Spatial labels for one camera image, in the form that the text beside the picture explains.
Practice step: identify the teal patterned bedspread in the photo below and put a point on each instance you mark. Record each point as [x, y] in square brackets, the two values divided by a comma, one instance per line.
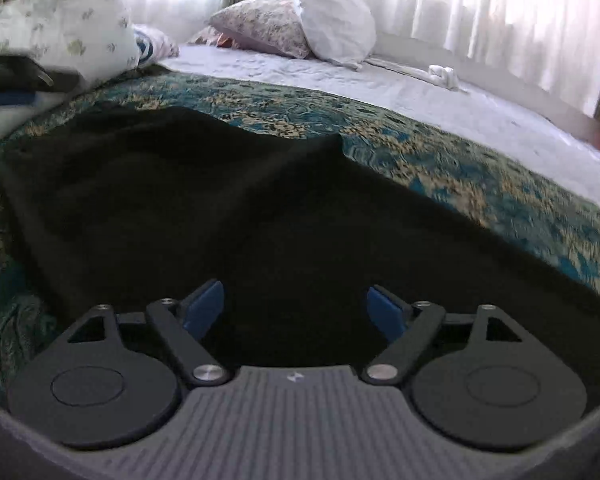
[528, 210]

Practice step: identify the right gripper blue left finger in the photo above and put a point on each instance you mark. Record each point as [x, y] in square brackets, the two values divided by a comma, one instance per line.
[180, 326]

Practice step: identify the black pants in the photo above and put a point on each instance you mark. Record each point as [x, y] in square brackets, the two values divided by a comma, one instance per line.
[126, 207]

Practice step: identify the wooden bed frame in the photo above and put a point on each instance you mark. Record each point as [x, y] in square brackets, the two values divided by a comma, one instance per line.
[587, 130]

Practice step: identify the blue white patterned cloth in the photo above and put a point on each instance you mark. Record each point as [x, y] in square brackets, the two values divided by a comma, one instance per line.
[153, 45]

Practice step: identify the white bed sheet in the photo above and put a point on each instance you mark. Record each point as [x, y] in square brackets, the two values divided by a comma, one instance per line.
[470, 112]

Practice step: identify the white pillow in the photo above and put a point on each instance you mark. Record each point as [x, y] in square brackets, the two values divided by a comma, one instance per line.
[341, 32]

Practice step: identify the green leaf print pillow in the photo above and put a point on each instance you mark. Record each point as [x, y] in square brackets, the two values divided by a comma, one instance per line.
[94, 37]

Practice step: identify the small white rolled cloth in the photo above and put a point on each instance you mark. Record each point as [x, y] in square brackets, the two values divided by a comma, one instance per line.
[443, 77]

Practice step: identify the floral pillow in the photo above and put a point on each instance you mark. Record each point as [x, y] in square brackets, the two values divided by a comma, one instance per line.
[268, 26]

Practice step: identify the white sheer curtain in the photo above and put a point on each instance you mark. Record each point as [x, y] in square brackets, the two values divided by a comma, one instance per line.
[430, 0]

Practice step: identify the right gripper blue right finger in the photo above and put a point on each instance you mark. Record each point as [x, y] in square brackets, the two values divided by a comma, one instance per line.
[409, 329]

